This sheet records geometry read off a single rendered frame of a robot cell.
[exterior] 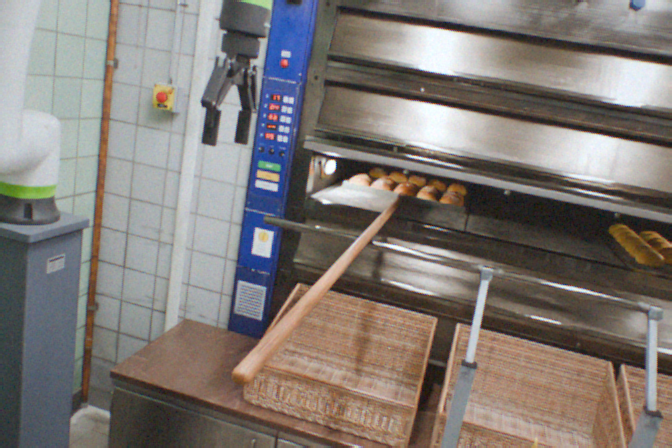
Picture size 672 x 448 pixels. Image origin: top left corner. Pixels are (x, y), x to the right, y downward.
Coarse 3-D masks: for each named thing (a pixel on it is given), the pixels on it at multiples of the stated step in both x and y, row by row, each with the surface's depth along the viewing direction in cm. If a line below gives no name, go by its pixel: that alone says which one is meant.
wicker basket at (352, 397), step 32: (320, 320) 226; (352, 320) 223; (384, 320) 221; (416, 320) 218; (288, 352) 227; (320, 352) 224; (352, 352) 222; (384, 352) 220; (416, 352) 218; (256, 384) 200; (288, 384) 204; (320, 384) 182; (352, 384) 212; (384, 384) 216; (416, 384) 217; (320, 416) 185; (352, 416) 191; (384, 416) 179
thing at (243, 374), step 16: (368, 240) 173; (352, 256) 153; (336, 272) 137; (320, 288) 125; (304, 304) 114; (288, 320) 105; (272, 336) 98; (256, 352) 92; (272, 352) 95; (240, 368) 86; (256, 368) 88; (240, 384) 86
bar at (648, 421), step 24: (264, 216) 190; (336, 240) 185; (456, 264) 177; (480, 288) 173; (552, 288) 171; (576, 288) 170; (480, 312) 169; (648, 312) 166; (648, 336) 163; (648, 360) 159; (456, 384) 161; (648, 384) 155; (456, 408) 161; (648, 408) 151; (456, 432) 163; (648, 432) 150
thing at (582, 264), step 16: (304, 208) 225; (320, 208) 224; (336, 208) 222; (352, 208) 222; (384, 224) 219; (400, 224) 217; (416, 224) 216; (432, 224) 218; (448, 240) 214; (464, 240) 212; (480, 240) 211; (496, 240) 211; (528, 256) 208; (544, 256) 206; (560, 256) 205; (576, 256) 208; (592, 272) 203; (608, 272) 202; (624, 272) 201; (640, 272) 201; (656, 288) 199
